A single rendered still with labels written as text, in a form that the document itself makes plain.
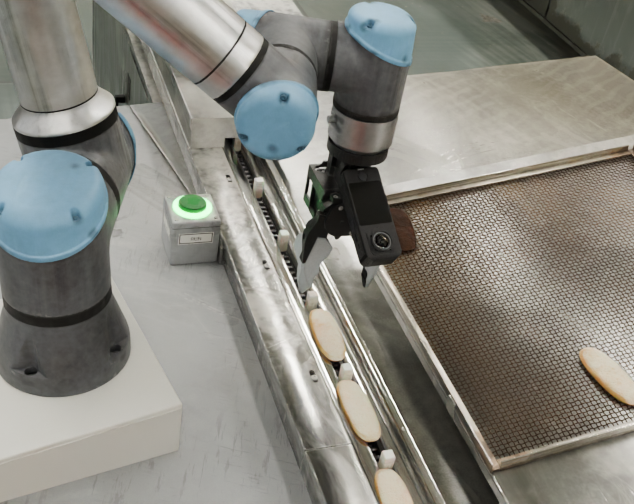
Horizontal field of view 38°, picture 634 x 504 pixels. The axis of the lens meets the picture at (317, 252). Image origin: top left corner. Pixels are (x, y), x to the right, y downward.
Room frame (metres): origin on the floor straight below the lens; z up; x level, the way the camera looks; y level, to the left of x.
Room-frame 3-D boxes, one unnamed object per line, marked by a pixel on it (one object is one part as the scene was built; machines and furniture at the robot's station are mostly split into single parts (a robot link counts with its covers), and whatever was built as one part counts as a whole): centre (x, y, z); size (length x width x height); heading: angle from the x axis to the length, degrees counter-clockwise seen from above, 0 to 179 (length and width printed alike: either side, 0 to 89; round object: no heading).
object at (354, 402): (0.77, -0.08, 0.86); 0.10 x 0.04 x 0.01; 24
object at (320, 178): (0.92, -0.02, 1.07); 0.09 x 0.08 x 0.12; 25
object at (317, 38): (0.89, 0.08, 1.23); 0.11 x 0.11 x 0.08; 6
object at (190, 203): (1.06, 0.19, 0.90); 0.04 x 0.04 x 0.02
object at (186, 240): (1.06, 0.18, 0.84); 0.08 x 0.08 x 0.11; 24
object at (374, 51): (0.92, -0.02, 1.23); 0.09 x 0.08 x 0.11; 96
